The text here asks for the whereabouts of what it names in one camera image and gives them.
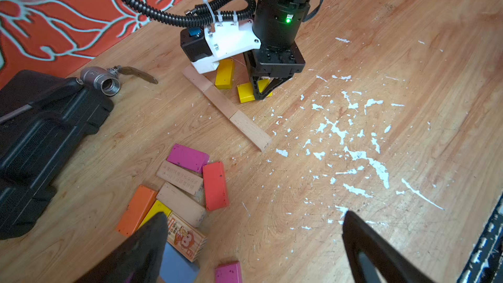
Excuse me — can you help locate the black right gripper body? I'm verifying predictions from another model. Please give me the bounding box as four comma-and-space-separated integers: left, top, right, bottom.
243, 43, 305, 100

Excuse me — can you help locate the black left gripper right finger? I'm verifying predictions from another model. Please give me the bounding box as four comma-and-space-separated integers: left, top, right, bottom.
343, 211, 432, 282

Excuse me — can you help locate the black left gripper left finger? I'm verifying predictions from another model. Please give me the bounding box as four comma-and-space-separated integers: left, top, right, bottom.
77, 212, 168, 282

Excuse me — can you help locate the yellow block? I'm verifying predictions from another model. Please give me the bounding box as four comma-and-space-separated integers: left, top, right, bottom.
140, 200, 172, 227
215, 58, 235, 90
237, 79, 270, 104

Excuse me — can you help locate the blue block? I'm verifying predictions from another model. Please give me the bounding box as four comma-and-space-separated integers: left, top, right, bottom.
159, 243, 200, 283

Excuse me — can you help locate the natural wooden block angled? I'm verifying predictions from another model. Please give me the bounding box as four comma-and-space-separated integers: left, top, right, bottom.
229, 110, 272, 152

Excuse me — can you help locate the red block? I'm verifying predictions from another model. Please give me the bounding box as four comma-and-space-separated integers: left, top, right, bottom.
203, 162, 230, 211

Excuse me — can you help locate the magenta block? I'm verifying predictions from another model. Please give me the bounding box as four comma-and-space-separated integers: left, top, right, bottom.
166, 144, 210, 174
215, 262, 243, 283

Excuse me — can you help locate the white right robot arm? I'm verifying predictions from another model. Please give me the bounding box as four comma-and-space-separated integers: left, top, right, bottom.
243, 0, 319, 100

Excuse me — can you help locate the printed wooden block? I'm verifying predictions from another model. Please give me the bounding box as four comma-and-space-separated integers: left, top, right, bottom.
167, 212, 207, 262

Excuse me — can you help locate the orange block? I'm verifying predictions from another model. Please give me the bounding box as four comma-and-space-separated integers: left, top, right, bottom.
116, 185, 157, 237

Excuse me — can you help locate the pale wooden block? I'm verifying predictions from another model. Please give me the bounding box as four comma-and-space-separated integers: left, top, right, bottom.
157, 182, 207, 228

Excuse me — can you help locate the magenta block front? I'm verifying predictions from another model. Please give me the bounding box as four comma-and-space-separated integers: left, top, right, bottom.
215, 262, 243, 283

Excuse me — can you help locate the engraved wooden block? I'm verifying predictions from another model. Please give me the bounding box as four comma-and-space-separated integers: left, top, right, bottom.
156, 161, 203, 195

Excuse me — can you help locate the metal ball valve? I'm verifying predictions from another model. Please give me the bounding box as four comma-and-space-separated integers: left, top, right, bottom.
80, 66, 158, 97

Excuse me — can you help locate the black plastic tool case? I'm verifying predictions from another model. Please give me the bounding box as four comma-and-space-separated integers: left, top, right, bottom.
1, 69, 114, 240

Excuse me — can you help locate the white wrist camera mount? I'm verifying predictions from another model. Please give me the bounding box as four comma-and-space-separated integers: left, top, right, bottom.
180, 19, 261, 74

